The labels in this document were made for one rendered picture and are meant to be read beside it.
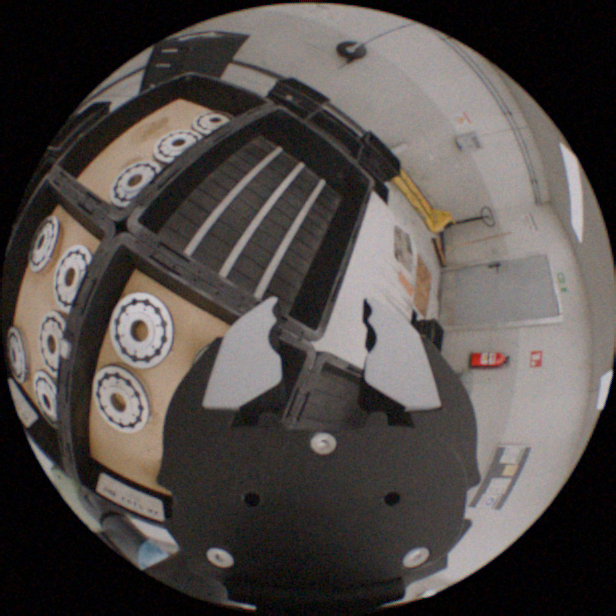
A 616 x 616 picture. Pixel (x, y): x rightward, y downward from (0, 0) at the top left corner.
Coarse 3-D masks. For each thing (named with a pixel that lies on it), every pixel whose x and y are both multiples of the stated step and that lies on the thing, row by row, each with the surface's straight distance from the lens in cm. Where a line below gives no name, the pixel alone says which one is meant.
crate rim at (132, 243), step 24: (120, 240) 26; (168, 264) 24; (96, 288) 26; (192, 288) 23; (216, 288) 24; (240, 312) 24; (72, 336) 28; (288, 336) 26; (72, 360) 28; (312, 360) 28; (288, 408) 28; (72, 456) 37
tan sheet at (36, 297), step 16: (64, 224) 48; (64, 240) 45; (80, 240) 42; (96, 240) 40; (32, 272) 51; (48, 272) 46; (32, 288) 50; (48, 288) 45; (32, 304) 49; (48, 304) 44; (16, 320) 56; (32, 320) 49; (32, 336) 49; (32, 352) 50; (32, 368) 51; (32, 384) 53
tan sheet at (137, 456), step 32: (128, 288) 35; (160, 288) 34; (192, 320) 33; (192, 352) 33; (160, 384) 34; (96, 416) 41; (160, 416) 36; (96, 448) 45; (128, 448) 41; (160, 448) 39
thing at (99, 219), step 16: (48, 176) 47; (64, 192) 38; (80, 208) 32; (96, 224) 29; (112, 224) 28; (96, 256) 27; (80, 288) 28; (64, 336) 28; (64, 368) 29; (64, 448) 37; (64, 464) 41
